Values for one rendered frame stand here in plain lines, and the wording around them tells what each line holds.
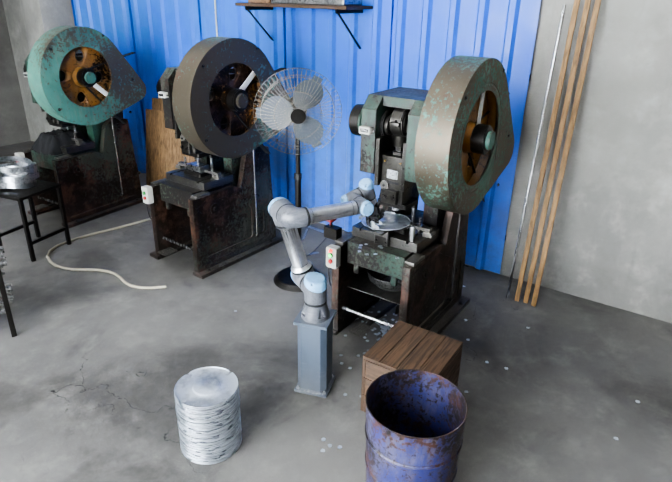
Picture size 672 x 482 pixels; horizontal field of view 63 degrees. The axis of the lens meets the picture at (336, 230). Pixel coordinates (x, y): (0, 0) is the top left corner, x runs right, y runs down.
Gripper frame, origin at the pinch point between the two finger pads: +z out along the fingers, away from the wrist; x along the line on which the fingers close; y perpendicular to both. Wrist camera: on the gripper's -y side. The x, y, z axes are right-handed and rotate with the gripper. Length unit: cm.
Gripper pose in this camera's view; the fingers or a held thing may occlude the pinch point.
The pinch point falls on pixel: (373, 227)
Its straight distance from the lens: 315.3
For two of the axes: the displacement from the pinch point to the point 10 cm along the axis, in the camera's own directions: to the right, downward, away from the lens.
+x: 4.9, -6.8, 5.4
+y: 8.4, 2.2, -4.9
